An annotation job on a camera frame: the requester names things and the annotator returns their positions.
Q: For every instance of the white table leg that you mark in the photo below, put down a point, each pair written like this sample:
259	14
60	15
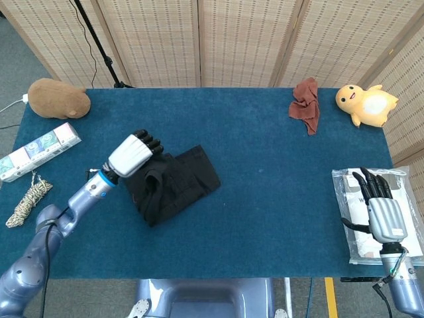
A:
288	295

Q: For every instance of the rust brown cloth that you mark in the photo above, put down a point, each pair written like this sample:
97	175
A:
304	106

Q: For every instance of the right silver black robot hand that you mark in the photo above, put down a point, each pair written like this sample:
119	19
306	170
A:
387	220

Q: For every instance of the white perforated shoulder bracket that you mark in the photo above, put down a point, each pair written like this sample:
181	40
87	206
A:
140	308
281	314

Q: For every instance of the black bar under table edge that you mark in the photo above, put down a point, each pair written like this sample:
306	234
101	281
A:
361	279

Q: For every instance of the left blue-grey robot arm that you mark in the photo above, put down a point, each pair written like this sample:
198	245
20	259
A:
83	198

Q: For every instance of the tissue multipack in plastic wrap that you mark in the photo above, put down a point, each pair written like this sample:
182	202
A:
36	149

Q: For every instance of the blue-grey robot torso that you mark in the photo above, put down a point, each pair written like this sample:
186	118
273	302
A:
205	298

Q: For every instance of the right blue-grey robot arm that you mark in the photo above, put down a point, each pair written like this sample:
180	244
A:
402	288

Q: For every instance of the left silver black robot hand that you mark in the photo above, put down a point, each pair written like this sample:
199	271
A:
130	155

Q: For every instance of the black tripod stand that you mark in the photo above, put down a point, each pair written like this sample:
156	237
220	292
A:
99	46

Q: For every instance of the black trousers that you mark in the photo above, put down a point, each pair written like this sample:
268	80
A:
185	179

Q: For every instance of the yellow duck plush toy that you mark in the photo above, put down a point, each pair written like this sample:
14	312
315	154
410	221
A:
367	106

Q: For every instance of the clear bag with white garment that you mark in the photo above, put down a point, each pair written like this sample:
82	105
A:
348	192

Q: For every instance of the blue table mat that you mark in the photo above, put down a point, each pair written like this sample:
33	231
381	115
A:
232	109

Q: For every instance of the brown capybara plush toy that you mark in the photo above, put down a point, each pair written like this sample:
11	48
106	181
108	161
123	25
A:
56	99

